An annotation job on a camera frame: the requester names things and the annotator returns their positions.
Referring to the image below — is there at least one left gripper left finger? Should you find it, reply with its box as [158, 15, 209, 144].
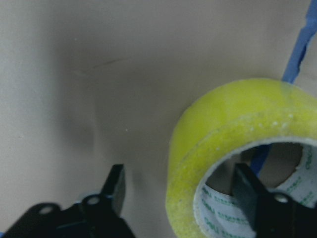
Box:
[101, 164, 126, 217]

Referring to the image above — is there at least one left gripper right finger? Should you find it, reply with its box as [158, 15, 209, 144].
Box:
[232, 163, 275, 231]

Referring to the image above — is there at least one yellow tape roll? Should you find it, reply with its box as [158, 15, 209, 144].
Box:
[166, 78, 317, 238]

